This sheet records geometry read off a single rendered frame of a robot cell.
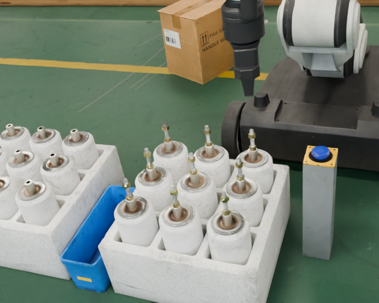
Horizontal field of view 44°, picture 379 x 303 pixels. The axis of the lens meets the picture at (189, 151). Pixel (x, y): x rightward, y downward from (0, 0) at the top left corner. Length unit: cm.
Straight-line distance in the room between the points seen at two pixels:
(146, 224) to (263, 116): 56
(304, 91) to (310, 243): 59
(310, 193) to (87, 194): 62
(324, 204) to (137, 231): 45
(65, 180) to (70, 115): 80
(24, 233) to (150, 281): 36
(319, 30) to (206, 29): 88
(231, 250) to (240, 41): 45
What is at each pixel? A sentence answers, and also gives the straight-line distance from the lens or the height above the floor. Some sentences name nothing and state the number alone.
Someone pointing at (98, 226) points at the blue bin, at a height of 6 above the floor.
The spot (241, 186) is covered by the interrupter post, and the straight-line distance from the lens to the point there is 112.
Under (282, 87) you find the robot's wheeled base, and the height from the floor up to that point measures 17.
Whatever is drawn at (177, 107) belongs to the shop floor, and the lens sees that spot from 198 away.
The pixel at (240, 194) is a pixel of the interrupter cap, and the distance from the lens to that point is 112.
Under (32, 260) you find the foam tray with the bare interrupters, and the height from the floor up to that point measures 6.
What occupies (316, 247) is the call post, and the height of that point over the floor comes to 4.
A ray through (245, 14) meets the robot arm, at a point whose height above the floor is 66.
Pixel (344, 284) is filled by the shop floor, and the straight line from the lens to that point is 127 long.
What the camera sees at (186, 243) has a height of 20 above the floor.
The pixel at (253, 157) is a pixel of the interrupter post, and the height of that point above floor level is 26.
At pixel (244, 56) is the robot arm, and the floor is 56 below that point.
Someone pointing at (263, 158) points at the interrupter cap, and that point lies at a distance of 122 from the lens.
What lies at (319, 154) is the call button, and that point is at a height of 33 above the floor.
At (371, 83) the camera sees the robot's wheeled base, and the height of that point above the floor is 17.
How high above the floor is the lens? 100
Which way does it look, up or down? 36 degrees down
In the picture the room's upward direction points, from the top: 10 degrees counter-clockwise
